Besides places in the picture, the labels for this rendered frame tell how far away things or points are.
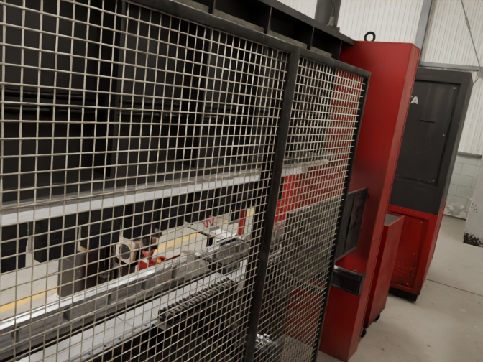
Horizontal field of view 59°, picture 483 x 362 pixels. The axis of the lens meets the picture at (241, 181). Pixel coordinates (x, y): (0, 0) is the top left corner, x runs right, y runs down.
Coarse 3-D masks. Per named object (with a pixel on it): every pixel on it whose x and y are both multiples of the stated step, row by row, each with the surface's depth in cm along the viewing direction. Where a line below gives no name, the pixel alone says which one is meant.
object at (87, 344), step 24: (240, 264) 221; (192, 288) 189; (144, 312) 164; (96, 336) 145; (120, 336) 148; (144, 336) 153; (24, 360) 129; (48, 360) 130; (72, 360) 132; (96, 360) 136; (120, 360) 145
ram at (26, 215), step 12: (240, 180) 245; (252, 180) 256; (156, 192) 190; (168, 192) 197; (180, 192) 204; (72, 204) 155; (84, 204) 160; (96, 204) 164; (108, 204) 169; (12, 216) 138; (24, 216) 141; (36, 216) 145; (48, 216) 148
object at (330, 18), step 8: (320, 0) 268; (328, 0) 265; (336, 0) 266; (320, 8) 268; (328, 8) 266; (336, 8) 267; (320, 16) 268; (328, 16) 267; (336, 16) 269; (328, 24) 250; (336, 24) 271
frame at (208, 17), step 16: (128, 0) 69; (144, 0) 72; (160, 0) 74; (176, 16) 79; (192, 16) 82; (208, 16) 85; (240, 32) 95; (256, 32) 100; (288, 48) 113; (304, 48) 121; (336, 64) 141; (368, 80) 169; (352, 144) 174; (352, 160) 175; (336, 224) 182; (336, 240) 182; (320, 320) 190; (320, 336) 192
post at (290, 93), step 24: (288, 72) 117; (288, 96) 119; (288, 120) 122; (264, 168) 124; (264, 192) 124; (264, 216) 125; (264, 240) 127; (264, 264) 131; (240, 336) 135; (240, 360) 136
